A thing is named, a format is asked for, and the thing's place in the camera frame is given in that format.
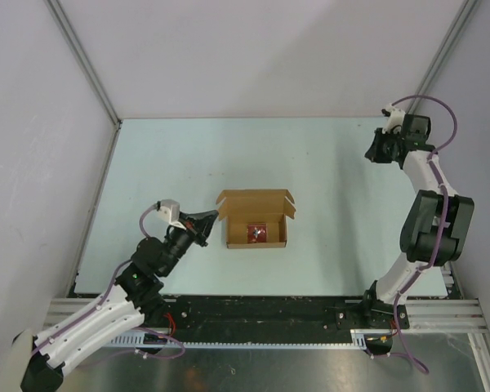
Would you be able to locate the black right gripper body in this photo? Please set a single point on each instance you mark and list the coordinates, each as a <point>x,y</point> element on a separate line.
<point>391,140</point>

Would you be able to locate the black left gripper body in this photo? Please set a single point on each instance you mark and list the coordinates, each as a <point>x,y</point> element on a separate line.
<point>180,240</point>

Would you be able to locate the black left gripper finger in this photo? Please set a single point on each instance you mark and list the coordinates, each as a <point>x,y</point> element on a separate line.
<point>201,222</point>
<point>201,236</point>

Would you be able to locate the brown cardboard box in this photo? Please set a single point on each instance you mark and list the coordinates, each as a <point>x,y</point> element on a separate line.
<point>240,207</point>

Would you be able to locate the small red packet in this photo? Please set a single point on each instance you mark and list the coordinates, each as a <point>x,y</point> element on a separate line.
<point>257,233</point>

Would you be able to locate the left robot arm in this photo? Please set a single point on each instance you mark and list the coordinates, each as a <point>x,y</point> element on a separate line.
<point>131,300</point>

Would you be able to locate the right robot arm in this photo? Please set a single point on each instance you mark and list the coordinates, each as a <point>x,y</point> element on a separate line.
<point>438,222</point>

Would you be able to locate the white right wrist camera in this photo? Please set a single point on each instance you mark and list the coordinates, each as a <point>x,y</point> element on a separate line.
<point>395,118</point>

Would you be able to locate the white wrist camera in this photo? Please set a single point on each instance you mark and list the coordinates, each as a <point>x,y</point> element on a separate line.
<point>168,210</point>
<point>395,118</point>

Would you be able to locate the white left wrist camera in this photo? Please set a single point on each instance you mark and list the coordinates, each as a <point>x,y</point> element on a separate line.
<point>168,210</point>

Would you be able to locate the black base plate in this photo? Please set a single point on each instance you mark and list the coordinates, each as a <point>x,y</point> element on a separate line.
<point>344,312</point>

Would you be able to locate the right aluminium corner post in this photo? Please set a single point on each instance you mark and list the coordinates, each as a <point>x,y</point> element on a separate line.
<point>432,41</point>

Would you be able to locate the aluminium corner post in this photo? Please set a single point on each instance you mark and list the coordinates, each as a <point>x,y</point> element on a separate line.
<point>79,53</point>
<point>432,41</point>

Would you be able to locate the aluminium frame rail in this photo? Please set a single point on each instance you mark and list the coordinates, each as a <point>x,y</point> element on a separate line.
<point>422,315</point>

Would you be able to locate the left aluminium corner post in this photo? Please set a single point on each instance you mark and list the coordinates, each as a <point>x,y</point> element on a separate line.
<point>79,53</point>

